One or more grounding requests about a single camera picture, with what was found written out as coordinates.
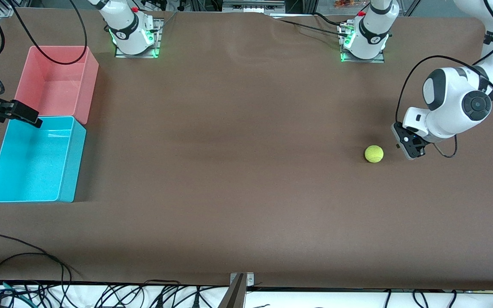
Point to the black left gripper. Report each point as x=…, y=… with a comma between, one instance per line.
x=419, y=148

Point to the yellow-green tennis ball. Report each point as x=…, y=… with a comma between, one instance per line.
x=374, y=154

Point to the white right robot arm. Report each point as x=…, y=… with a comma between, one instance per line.
x=129, y=28

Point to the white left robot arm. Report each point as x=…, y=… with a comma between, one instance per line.
x=452, y=98

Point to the pink plastic bin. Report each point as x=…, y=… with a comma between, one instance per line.
x=56, y=81

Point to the blue plastic bin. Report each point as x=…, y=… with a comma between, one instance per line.
x=32, y=162

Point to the orange items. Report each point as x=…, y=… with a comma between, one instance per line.
x=347, y=3

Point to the grey power strip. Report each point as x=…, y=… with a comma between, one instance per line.
x=253, y=6

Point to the black power plug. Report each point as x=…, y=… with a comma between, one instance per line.
x=197, y=300
x=159, y=300

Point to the dark metal bar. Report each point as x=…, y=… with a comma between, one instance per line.
x=234, y=295

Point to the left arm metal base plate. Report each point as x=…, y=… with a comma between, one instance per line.
x=379, y=59

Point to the aluminium frame profile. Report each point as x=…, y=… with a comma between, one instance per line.
x=6, y=8

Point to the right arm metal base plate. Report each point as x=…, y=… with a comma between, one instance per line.
x=157, y=40

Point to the silver metal table bracket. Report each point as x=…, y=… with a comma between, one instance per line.
x=250, y=279

